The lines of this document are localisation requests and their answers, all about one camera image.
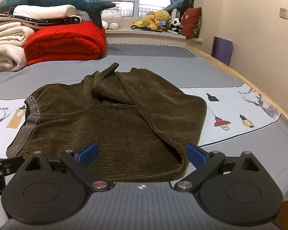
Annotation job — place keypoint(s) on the red embroidered cushion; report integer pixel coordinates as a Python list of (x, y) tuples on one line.
[(192, 22)]

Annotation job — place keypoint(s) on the white bear plush toy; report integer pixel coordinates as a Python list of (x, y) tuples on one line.
[(111, 16)]

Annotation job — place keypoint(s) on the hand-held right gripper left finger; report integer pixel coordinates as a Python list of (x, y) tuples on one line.
[(87, 154)]

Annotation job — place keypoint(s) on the red folded quilt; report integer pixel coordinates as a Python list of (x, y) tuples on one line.
[(67, 43)]

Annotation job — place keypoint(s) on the yellow bear plush toy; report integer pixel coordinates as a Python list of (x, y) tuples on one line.
[(158, 16)]

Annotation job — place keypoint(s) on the white window sill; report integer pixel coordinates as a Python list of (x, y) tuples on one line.
[(144, 34)]

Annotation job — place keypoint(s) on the cream folded fleece blanket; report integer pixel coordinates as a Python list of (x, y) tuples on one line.
[(7, 45)]

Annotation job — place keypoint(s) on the panda plush toy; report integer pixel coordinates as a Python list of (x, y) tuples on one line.
[(176, 24)]

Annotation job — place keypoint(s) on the navy star-print folded blanket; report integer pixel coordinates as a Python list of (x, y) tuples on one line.
[(38, 20)]

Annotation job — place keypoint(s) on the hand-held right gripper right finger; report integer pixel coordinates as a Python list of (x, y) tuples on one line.
[(196, 154)]

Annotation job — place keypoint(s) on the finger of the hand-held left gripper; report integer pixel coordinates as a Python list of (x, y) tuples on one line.
[(4, 164)]

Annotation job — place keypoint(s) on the wooden bed frame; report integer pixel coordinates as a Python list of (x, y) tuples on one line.
[(240, 75)]

